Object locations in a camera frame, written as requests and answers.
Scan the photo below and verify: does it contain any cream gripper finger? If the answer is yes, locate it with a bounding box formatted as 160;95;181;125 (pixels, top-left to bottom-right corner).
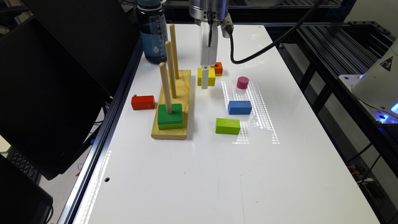
201;68;209;90

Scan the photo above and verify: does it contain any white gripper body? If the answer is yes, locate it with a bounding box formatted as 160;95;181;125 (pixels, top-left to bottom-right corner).
195;19;233;70

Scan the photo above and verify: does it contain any yellow square block with hole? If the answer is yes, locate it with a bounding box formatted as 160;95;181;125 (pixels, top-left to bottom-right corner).
197;67;216;86

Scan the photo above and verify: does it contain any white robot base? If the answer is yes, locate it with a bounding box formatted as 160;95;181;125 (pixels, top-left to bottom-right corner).
339;42;397;126

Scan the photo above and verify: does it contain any orange square block with hole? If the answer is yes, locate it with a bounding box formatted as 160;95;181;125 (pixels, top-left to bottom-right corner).
211;62;223;76

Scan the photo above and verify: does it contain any pink cylinder block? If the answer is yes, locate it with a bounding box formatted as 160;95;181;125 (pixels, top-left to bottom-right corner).
236;77;249;90

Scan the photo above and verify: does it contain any blue rectangular block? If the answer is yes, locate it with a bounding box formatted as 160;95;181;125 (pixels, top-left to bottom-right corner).
228;101;252;114

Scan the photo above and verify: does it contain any dark green square block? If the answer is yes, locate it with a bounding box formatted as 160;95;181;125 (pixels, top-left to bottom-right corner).
157;103;183;124

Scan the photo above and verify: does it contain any light green rectangular block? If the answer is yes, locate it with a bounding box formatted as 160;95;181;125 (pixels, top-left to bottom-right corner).
215;118;241;135

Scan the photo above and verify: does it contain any red rectangular block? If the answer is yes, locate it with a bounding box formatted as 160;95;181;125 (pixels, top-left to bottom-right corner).
131;95;155;110

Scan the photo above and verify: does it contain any wooden peg base board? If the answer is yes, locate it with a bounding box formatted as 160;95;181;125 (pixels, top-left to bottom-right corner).
151;70;191;140

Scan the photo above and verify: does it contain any middle wooden peg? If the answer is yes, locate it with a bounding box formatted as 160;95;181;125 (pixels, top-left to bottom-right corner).
165;40;177;98

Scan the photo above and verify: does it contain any wooden peg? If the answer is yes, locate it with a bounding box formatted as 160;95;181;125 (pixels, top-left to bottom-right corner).
170;24;179;80
159;62;173;114
165;40;177;98

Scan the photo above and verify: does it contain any front wooden peg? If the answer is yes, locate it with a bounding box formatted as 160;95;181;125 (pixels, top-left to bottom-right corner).
159;62;173;114

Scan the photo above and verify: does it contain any rear wooden peg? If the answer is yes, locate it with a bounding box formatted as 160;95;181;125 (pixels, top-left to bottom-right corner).
170;24;179;80

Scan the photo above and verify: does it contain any blue water bottle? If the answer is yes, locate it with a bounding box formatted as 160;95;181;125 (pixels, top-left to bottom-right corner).
136;0;168;64

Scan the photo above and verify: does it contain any black monitor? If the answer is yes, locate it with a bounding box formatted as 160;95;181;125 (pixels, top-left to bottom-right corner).
1;0;139;180

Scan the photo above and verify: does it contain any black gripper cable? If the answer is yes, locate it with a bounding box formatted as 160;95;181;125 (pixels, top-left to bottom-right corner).
229;0;325;65

